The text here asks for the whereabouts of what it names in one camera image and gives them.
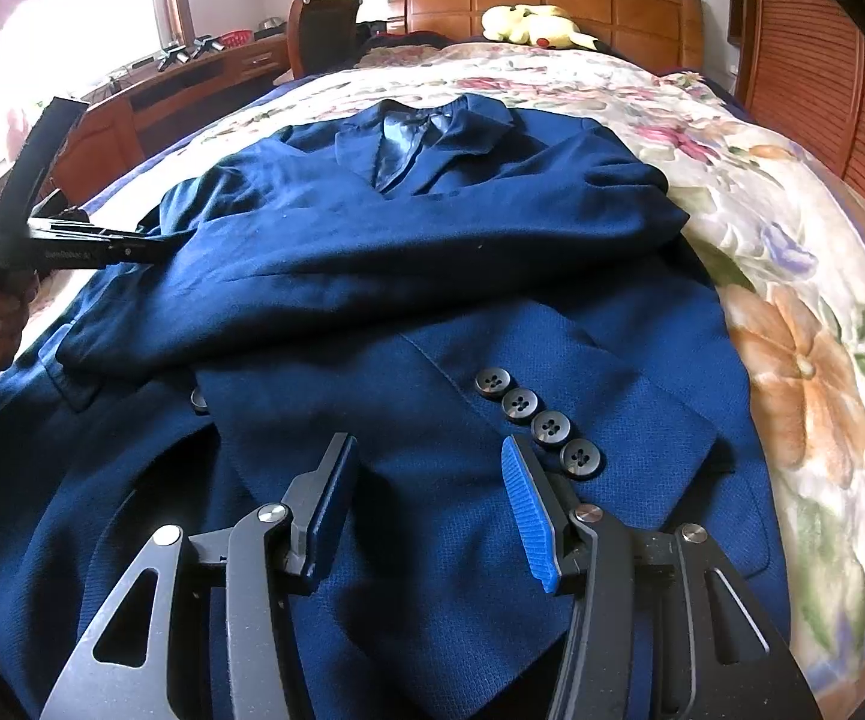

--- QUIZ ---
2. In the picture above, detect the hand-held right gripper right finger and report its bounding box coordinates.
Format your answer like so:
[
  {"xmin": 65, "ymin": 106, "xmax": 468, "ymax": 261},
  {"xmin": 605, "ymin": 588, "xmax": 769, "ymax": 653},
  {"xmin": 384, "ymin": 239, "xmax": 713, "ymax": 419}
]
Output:
[{"xmin": 501, "ymin": 435, "xmax": 825, "ymax": 720}]

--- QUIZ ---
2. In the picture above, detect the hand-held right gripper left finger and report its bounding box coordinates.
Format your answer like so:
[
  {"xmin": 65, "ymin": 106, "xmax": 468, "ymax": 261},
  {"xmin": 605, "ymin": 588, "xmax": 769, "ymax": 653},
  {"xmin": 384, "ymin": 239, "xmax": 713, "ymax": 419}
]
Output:
[{"xmin": 41, "ymin": 433, "xmax": 360, "ymax": 720}]

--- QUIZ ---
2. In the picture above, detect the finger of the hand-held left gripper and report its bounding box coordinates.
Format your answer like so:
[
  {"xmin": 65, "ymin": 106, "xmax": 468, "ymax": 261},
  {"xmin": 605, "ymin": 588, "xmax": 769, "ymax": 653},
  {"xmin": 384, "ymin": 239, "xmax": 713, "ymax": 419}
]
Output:
[
  {"xmin": 28, "ymin": 221, "xmax": 173, "ymax": 267},
  {"xmin": 0, "ymin": 96, "xmax": 90, "ymax": 256}
]

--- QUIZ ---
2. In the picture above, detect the blue suit jacket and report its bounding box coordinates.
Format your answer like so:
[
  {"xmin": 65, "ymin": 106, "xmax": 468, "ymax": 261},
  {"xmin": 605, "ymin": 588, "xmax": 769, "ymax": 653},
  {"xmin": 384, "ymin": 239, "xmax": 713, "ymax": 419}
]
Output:
[{"xmin": 0, "ymin": 92, "xmax": 792, "ymax": 720}]

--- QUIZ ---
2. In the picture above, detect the wooden desk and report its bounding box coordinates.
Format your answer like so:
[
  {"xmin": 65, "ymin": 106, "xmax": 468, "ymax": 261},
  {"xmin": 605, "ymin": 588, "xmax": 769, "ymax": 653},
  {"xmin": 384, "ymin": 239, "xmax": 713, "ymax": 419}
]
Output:
[{"xmin": 50, "ymin": 30, "xmax": 291, "ymax": 196}]

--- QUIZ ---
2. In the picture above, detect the wooden chair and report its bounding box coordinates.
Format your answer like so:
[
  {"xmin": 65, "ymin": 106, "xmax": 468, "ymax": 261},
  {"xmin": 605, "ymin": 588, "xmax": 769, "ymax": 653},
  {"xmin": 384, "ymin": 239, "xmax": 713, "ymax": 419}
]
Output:
[{"xmin": 287, "ymin": 0, "xmax": 365, "ymax": 77}]

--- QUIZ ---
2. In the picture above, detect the floral blanket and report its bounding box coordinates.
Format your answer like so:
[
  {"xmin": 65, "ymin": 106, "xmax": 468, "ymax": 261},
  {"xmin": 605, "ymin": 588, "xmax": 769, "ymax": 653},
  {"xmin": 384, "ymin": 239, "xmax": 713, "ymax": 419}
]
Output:
[{"xmin": 23, "ymin": 41, "xmax": 865, "ymax": 702}]

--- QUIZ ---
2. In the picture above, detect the yellow plush toy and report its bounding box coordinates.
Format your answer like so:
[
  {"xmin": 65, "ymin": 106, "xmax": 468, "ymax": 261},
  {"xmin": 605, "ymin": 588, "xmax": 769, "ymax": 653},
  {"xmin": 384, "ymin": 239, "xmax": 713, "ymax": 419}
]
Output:
[{"xmin": 481, "ymin": 4, "xmax": 606, "ymax": 52}]

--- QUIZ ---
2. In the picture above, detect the wooden bed headboard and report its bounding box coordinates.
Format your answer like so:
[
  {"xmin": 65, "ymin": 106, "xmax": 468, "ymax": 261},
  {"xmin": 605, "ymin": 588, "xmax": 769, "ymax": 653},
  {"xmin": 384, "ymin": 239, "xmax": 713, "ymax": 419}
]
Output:
[{"xmin": 388, "ymin": 0, "xmax": 705, "ymax": 76}]

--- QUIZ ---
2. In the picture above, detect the wooden slatted wardrobe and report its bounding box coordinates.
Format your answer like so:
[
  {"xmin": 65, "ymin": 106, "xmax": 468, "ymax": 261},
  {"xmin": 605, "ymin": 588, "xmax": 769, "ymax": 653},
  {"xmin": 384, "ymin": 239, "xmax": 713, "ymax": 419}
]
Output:
[{"xmin": 728, "ymin": 0, "xmax": 865, "ymax": 271}]

